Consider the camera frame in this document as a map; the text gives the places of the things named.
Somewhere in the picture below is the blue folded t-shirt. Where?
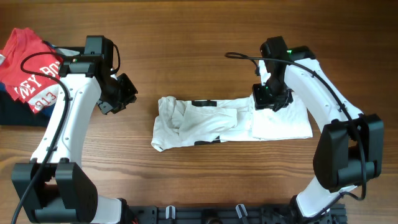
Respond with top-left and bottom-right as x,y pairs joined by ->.
1,40 -> 62,116

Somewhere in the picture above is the white t-shirt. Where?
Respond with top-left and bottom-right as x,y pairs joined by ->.
151,94 -> 313,152

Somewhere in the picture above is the red printed t-shirt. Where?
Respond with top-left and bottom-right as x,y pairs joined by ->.
1,28 -> 62,113

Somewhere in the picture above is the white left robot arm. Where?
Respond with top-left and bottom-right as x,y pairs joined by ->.
11,35 -> 137,223

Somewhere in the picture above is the black folded t-shirt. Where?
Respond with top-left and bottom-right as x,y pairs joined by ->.
0,46 -> 86,128

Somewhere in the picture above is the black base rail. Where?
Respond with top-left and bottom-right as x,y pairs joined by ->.
124,203 -> 348,224

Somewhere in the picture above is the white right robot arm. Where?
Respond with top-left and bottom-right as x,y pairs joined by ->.
252,36 -> 384,223

